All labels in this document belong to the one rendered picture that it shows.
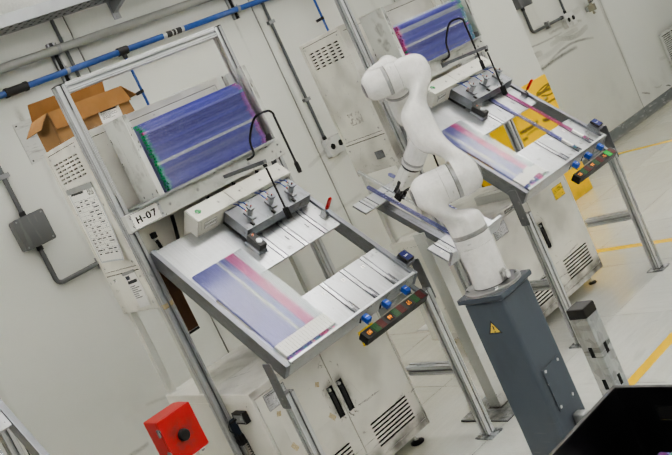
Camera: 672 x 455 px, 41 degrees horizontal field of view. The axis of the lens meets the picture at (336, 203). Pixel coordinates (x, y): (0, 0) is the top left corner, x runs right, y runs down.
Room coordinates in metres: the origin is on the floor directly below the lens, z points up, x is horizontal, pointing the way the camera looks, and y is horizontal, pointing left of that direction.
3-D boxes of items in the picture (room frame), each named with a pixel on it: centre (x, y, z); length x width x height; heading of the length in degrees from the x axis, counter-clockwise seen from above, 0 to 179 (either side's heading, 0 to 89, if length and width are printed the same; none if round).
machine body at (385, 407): (3.63, 0.50, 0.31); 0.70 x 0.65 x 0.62; 128
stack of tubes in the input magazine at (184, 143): (3.57, 0.38, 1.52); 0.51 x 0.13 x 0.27; 128
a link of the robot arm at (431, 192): (2.84, -0.32, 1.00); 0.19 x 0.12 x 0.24; 88
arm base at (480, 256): (2.84, -0.35, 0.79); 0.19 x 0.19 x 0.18
